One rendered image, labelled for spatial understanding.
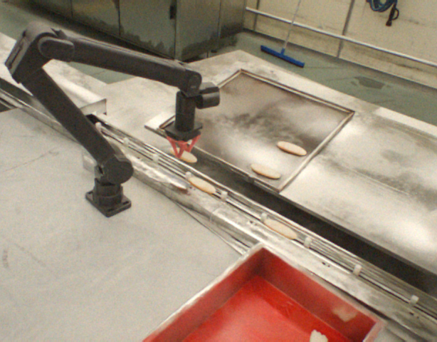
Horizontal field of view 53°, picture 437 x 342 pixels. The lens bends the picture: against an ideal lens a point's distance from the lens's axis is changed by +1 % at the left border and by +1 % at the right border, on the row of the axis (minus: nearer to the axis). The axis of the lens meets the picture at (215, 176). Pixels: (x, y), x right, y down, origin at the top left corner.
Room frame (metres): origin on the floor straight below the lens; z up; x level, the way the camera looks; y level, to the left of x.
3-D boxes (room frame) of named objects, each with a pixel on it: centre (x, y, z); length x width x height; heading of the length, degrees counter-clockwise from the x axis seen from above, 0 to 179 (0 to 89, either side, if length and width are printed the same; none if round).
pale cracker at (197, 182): (1.06, 0.04, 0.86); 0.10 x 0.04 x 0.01; 56
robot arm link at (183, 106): (1.11, 0.10, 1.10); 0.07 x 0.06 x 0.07; 125
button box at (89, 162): (1.13, 0.38, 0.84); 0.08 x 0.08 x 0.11; 56
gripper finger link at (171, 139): (1.10, 0.11, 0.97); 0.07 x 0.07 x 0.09; 56
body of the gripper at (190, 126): (1.11, 0.11, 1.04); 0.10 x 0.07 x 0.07; 146
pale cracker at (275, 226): (0.90, -0.19, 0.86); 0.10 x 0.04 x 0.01; 56
